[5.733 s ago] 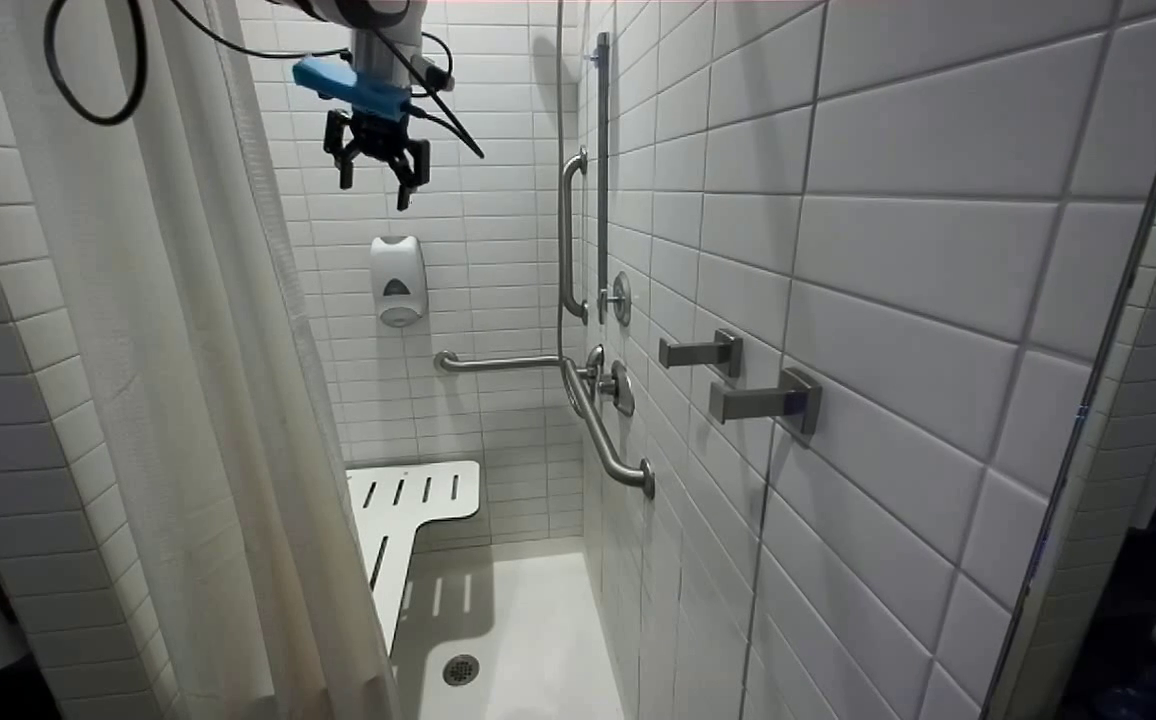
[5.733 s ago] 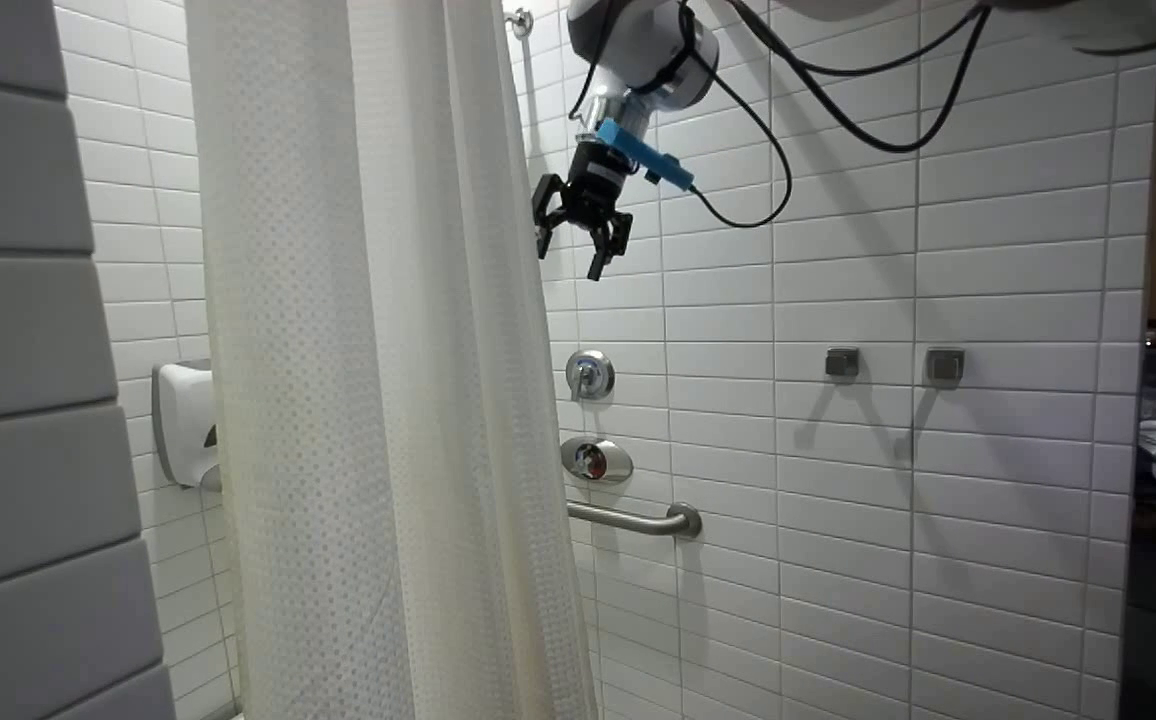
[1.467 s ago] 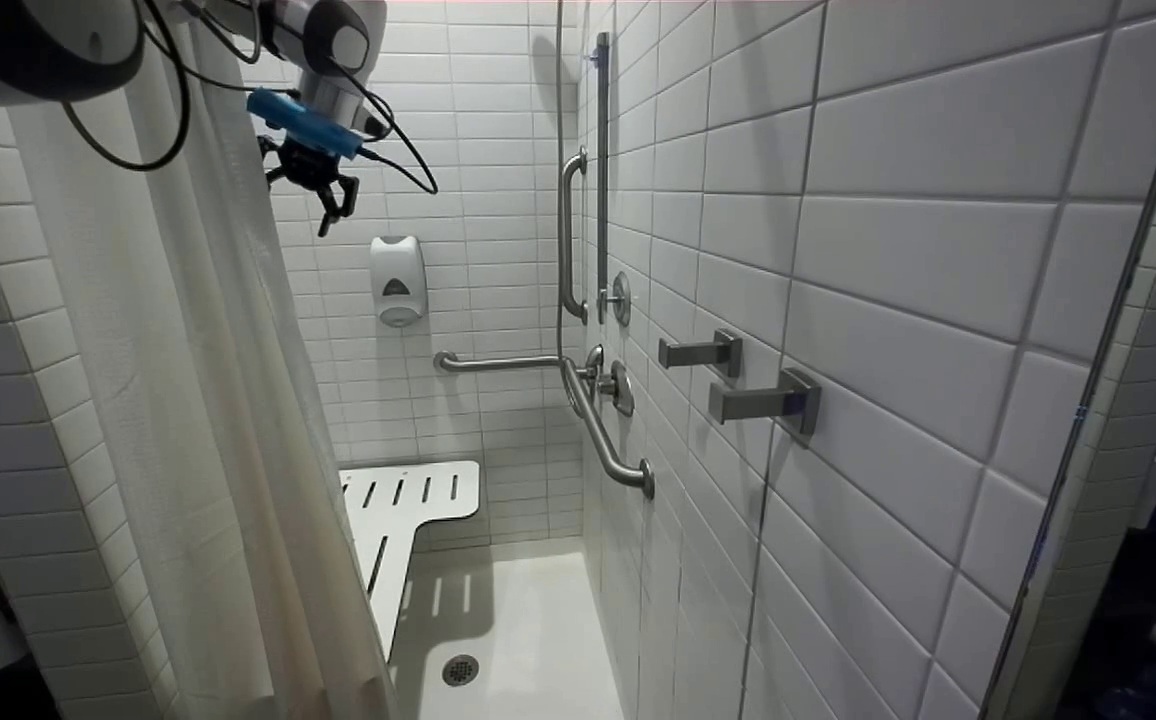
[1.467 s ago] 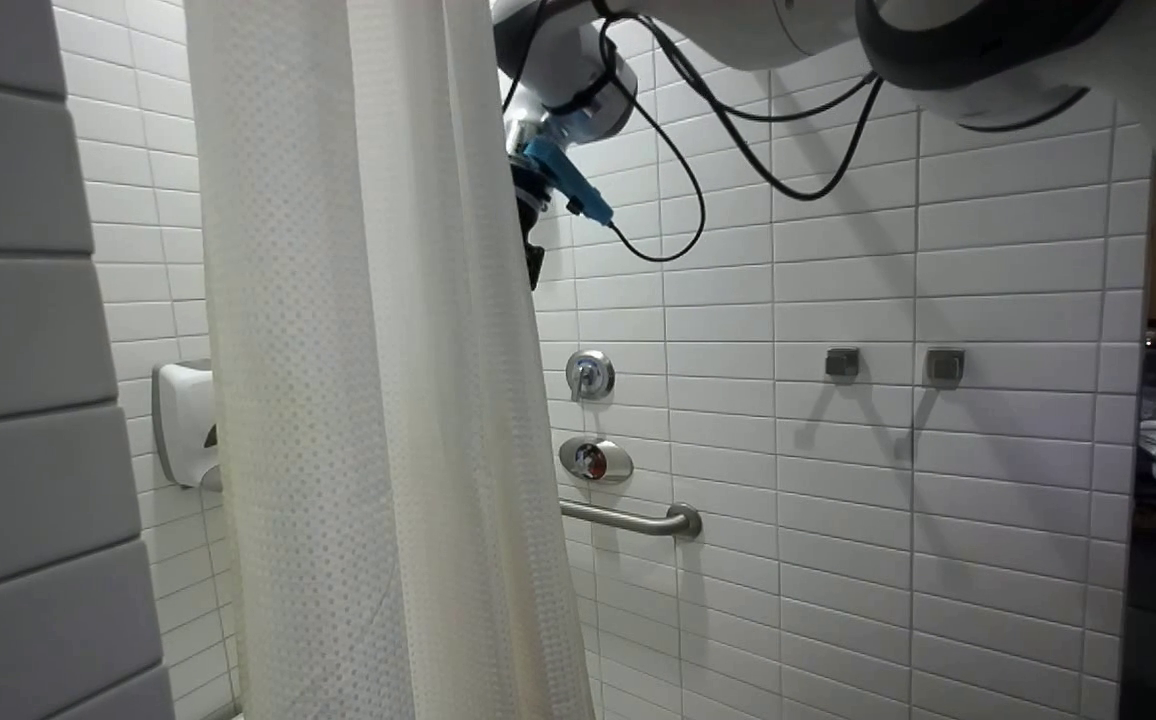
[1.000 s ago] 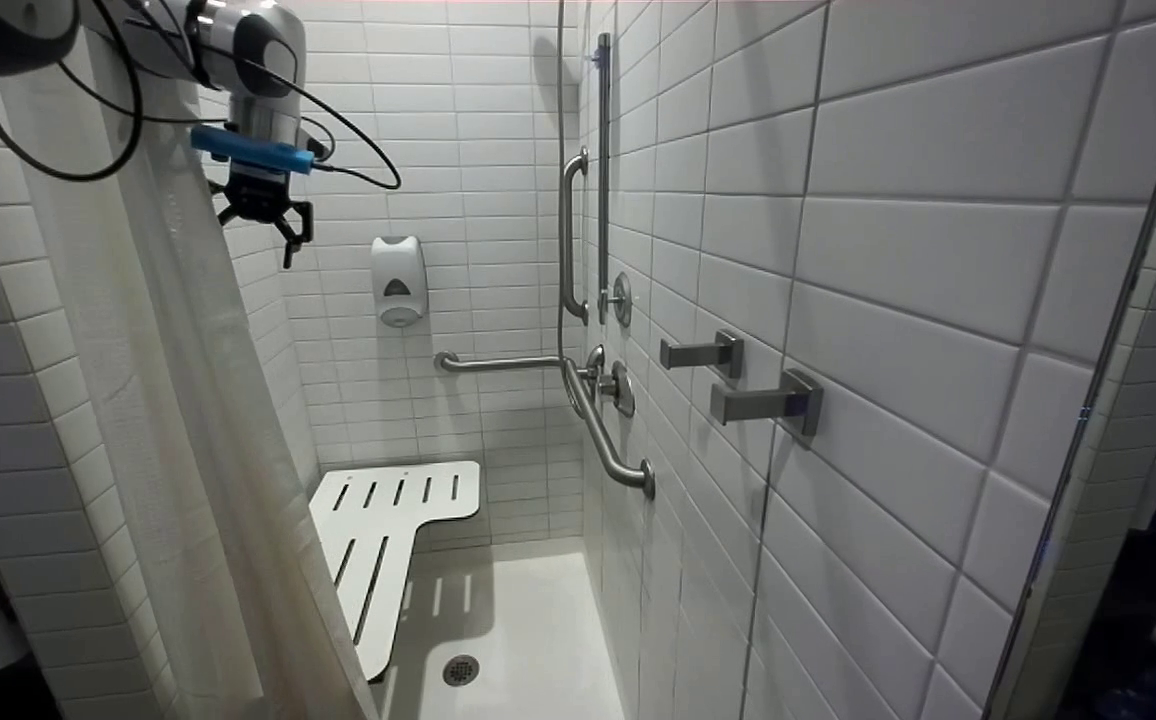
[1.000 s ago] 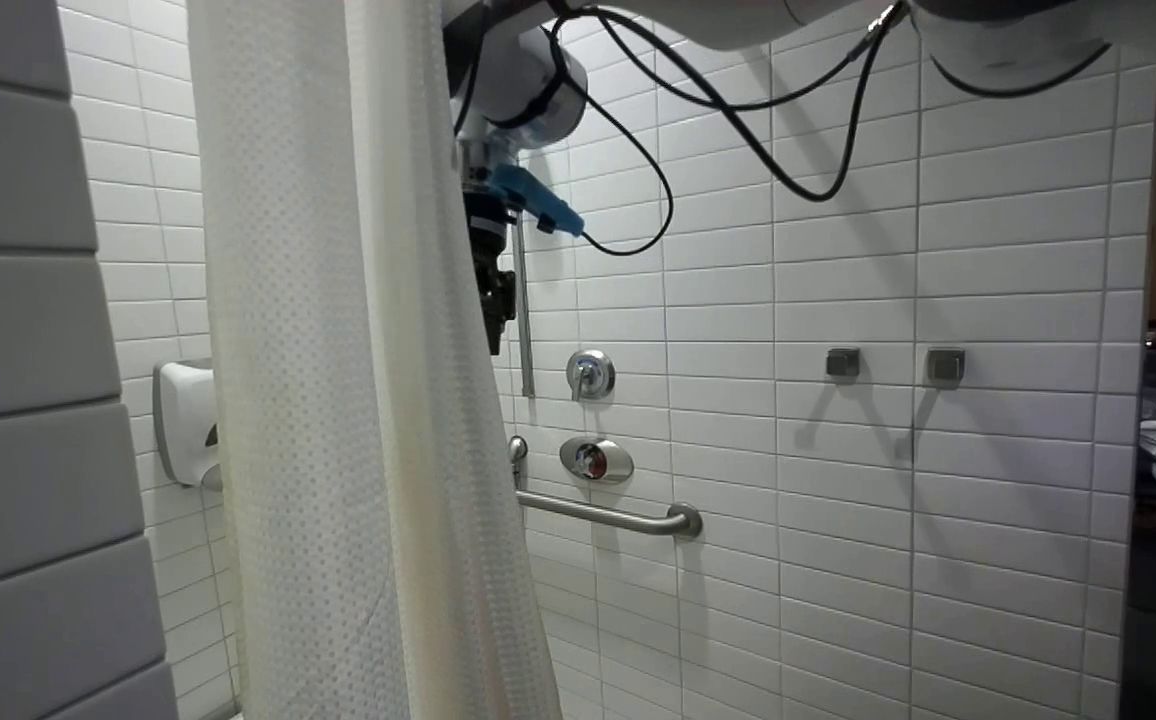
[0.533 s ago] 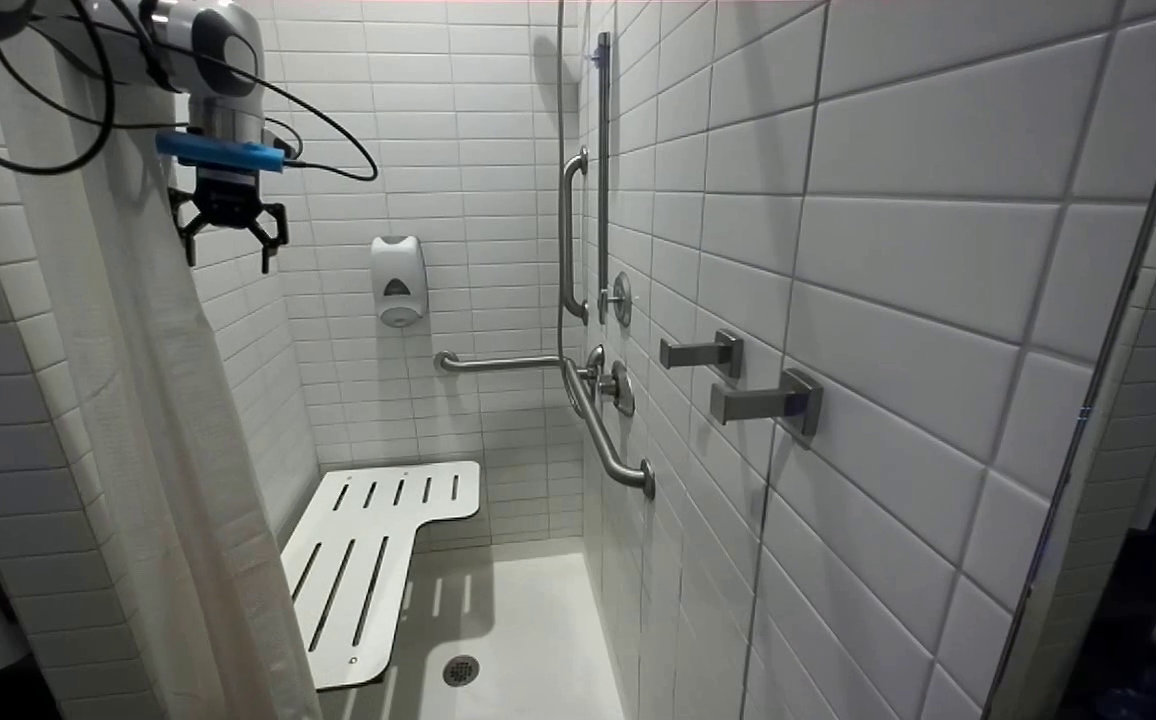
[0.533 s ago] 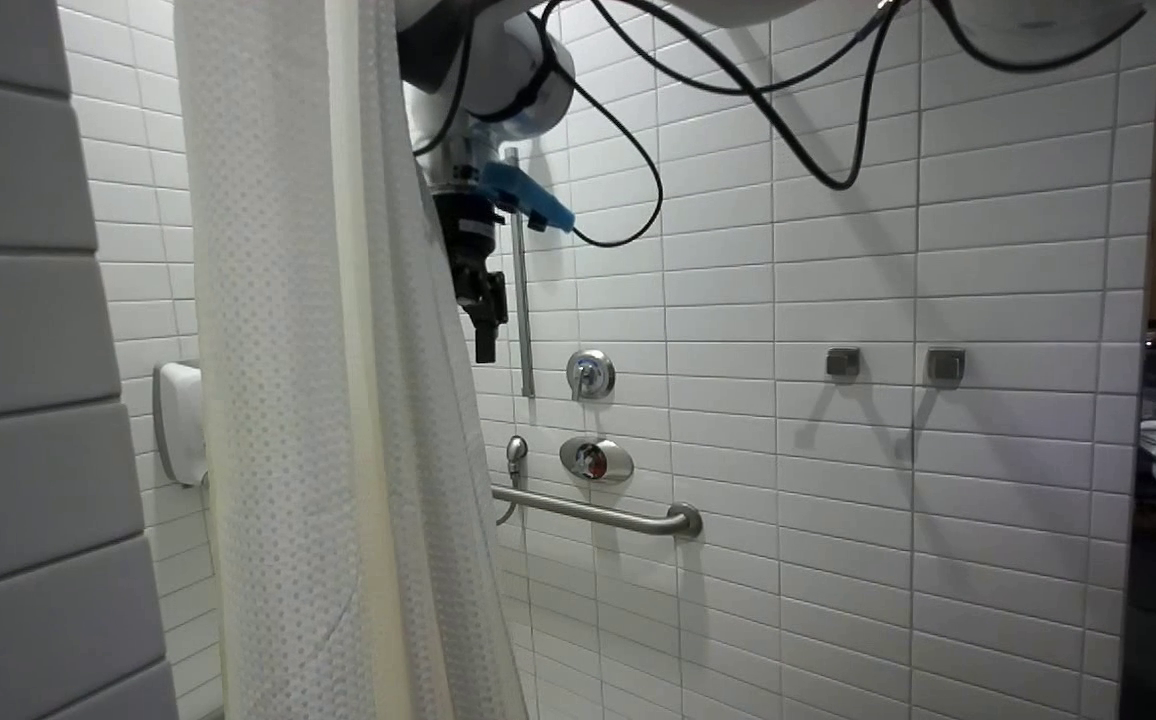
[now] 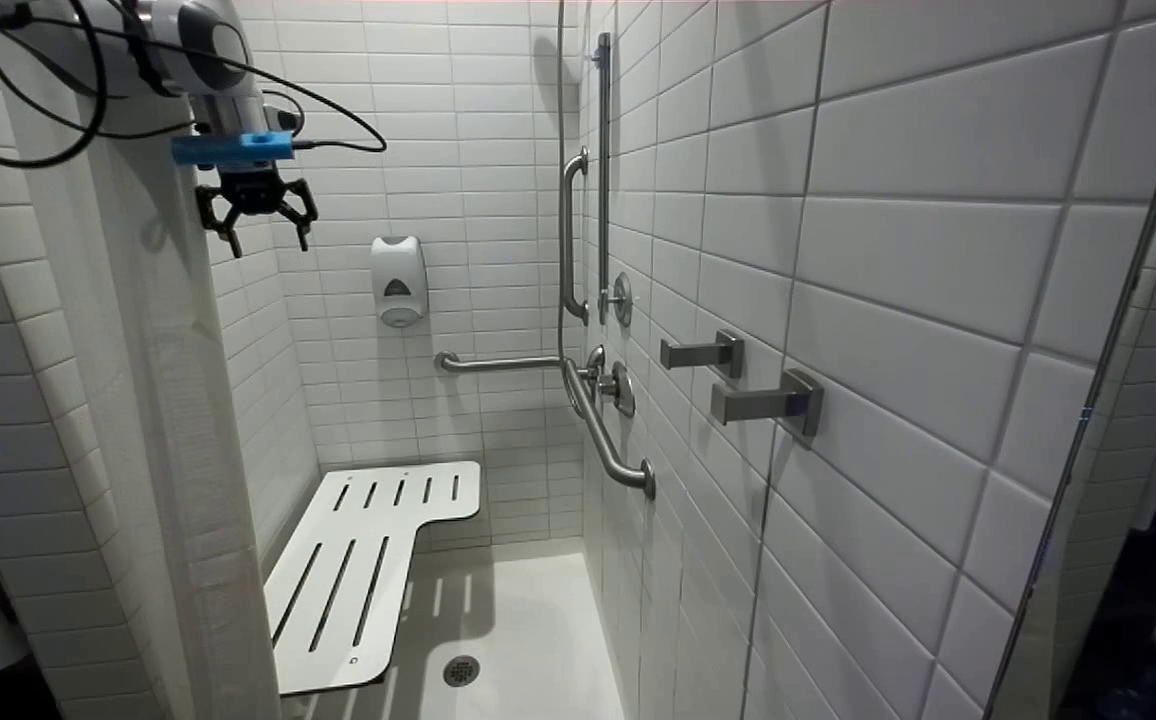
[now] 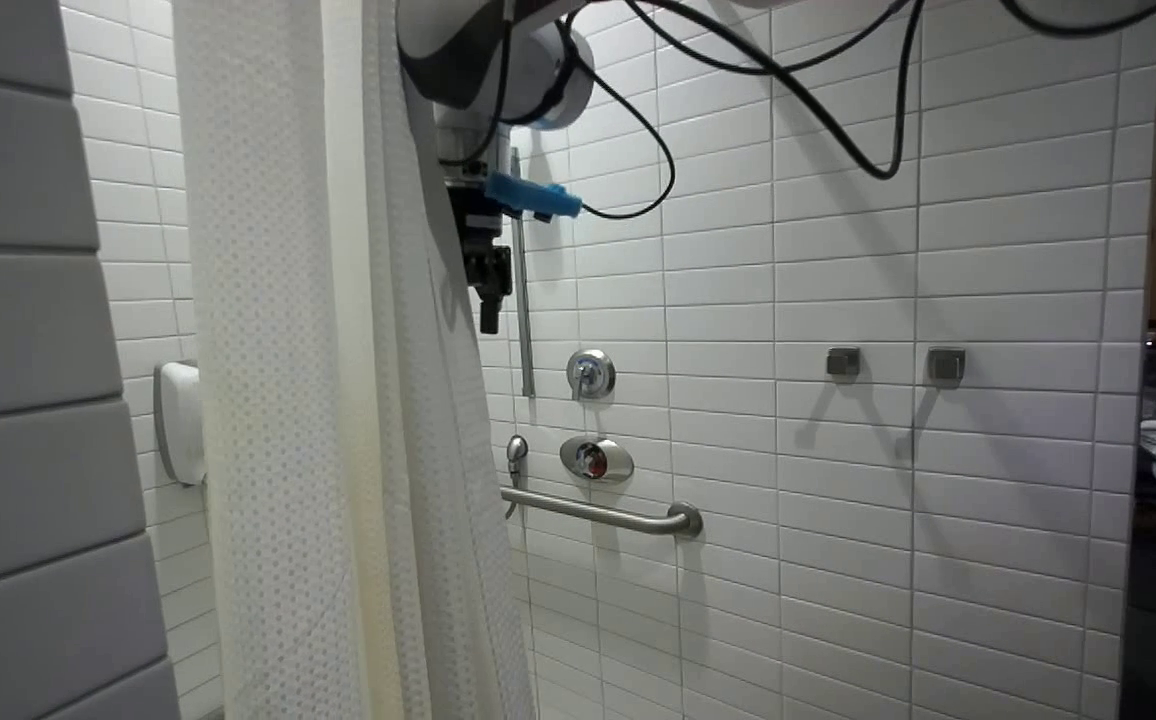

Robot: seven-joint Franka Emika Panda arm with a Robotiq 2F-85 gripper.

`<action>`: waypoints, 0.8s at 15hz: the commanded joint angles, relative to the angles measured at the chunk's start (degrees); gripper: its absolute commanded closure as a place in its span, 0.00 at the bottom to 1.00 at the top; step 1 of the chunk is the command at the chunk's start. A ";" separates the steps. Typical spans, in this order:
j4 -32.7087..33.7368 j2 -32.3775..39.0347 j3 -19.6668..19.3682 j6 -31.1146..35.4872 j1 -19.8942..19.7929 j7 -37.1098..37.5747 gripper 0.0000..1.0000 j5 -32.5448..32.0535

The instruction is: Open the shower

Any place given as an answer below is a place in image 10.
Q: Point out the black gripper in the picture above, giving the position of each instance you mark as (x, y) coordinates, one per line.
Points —
(473, 212)

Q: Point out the white dotted shower curtain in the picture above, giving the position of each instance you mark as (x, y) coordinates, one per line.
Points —
(281, 465)

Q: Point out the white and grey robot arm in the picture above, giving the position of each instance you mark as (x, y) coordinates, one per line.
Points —
(496, 63)

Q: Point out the chrome shower slide bar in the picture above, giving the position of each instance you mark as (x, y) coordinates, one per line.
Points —
(524, 346)

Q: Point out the round chrome valve with lever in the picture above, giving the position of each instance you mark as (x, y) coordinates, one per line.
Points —
(591, 373)

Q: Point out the oval chrome valve red mark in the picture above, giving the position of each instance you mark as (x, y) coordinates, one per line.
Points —
(599, 457)

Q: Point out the long chrome grab bar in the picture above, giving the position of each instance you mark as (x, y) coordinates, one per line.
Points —
(601, 515)

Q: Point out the square chrome towel hook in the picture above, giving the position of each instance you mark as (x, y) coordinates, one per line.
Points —
(947, 364)
(845, 362)

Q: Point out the white wall soap dispenser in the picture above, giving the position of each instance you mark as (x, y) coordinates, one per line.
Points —
(181, 423)

